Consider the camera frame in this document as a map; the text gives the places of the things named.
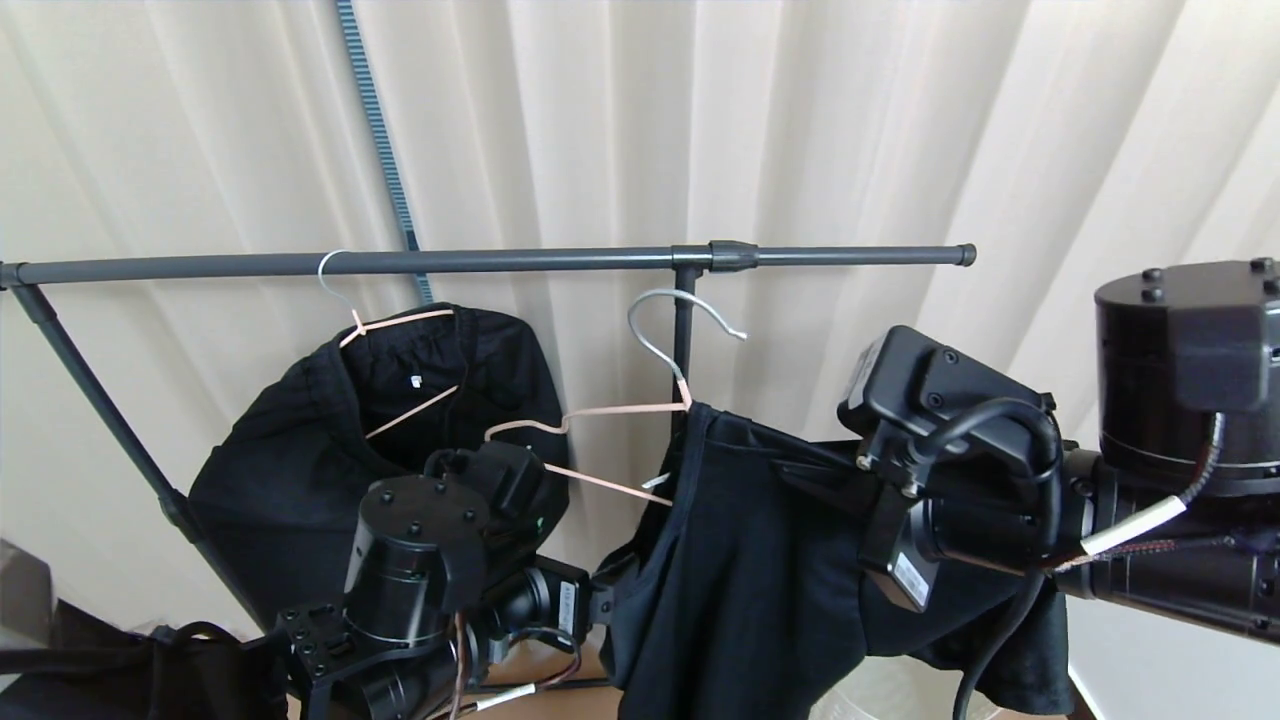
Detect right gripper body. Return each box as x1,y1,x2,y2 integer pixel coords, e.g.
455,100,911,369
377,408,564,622
858,465,1280,643

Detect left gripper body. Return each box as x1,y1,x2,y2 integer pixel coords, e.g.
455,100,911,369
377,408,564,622
365,556,617,720

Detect black garment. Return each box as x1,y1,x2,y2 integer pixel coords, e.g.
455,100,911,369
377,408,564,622
598,402,1076,720

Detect pink clothes hanger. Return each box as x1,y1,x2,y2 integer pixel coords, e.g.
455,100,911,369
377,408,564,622
484,289,749,508
318,250,461,441

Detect black shorts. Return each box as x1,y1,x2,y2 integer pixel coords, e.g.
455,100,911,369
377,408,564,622
188,303,571,626

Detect white laundry basket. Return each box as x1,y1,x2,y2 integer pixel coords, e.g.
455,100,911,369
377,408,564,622
812,655,1001,720

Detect black clothes rack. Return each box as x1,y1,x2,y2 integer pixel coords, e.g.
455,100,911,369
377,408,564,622
0,240,978,691

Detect beige curtain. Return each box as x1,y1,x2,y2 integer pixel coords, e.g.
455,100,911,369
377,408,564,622
0,0,1280,641

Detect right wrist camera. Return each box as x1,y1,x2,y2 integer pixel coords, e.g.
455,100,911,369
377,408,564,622
838,325,1061,481

